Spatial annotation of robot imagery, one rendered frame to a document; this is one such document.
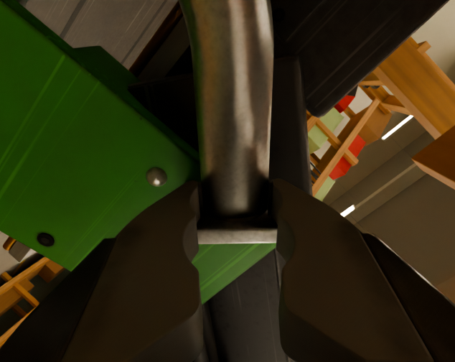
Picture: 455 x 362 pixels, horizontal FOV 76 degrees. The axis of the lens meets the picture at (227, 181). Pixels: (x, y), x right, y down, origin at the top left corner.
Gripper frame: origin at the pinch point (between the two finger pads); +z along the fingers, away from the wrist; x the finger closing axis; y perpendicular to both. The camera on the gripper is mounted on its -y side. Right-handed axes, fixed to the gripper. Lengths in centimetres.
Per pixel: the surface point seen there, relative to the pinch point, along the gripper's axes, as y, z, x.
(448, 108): 15, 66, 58
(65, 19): -7.4, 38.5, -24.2
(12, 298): 364, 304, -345
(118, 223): 3.8, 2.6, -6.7
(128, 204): 2.5, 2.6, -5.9
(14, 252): 16.5, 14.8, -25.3
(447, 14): -20, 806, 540
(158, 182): 1.0, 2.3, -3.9
